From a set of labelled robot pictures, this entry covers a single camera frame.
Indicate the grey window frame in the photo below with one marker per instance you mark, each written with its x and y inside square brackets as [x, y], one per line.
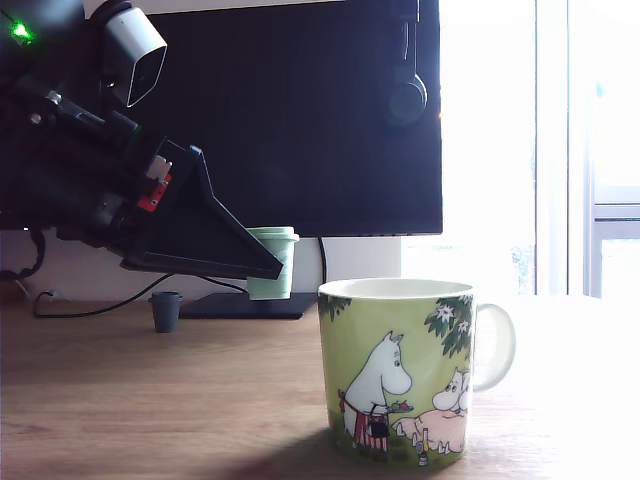
[617, 205]

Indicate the pale green coffee capsule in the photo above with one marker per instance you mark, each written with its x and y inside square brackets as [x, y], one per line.
[276, 245]

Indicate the dark grey coffee capsule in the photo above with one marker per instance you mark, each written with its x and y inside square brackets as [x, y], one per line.
[165, 315]

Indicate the large black computer monitor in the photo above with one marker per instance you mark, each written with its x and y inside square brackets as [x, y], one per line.
[300, 125]

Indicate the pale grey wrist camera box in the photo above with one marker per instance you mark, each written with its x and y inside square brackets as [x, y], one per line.
[142, 55]

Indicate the black monitor stand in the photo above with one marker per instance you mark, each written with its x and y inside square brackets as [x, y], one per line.
[240, 306]

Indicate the black headphones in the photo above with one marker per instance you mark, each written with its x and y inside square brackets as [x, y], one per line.
[410, 97]

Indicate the green cartoon print mug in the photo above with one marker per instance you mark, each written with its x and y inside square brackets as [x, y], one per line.
[360, 325]

